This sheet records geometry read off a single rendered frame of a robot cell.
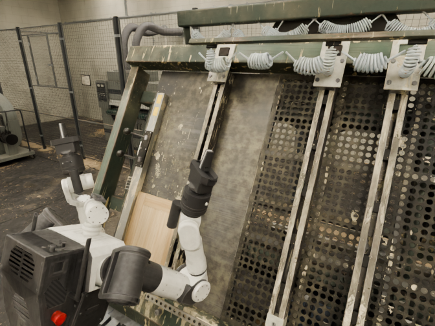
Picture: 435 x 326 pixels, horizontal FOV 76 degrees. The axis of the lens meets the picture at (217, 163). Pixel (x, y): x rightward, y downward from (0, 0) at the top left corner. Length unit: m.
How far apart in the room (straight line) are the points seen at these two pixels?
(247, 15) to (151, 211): 1.28
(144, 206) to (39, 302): 0.73
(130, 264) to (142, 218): 0.65
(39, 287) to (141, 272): 0.25
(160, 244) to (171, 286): 0.47
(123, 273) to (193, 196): 0.28
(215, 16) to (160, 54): 0.54
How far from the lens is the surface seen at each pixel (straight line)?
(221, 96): 1.35
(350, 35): 1.10
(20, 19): 10.27
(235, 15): 1.95
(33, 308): 0.97
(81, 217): 1.40
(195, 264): 1.03
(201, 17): 2.08
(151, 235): 1.47
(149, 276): 0.91
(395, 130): 1.15
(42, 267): 0.89
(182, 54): 1.55
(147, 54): 1.70
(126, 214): 1.55
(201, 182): 0.81
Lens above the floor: 1.90
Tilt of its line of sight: 21 degrees down
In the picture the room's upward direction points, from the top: straight up
